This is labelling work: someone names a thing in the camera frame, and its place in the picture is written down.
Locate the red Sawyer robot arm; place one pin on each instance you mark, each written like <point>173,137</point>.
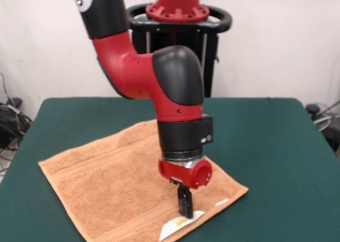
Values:
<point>159,79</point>

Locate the black plug device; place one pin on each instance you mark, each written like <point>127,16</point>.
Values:
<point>313,108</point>

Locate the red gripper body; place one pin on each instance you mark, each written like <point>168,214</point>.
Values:
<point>186,174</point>

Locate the grey round stand foot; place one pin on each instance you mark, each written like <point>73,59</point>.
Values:
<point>322,123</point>

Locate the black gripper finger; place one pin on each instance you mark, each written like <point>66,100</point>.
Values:
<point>189,202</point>
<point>182,199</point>

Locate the tan terry towel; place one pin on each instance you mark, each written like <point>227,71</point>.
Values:
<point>106,186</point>

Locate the dark green table cloth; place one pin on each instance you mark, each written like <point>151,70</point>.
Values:
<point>265,146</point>

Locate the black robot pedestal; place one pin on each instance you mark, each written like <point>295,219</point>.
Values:
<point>210,40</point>

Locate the black power brick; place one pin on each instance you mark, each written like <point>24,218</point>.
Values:
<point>16,101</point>

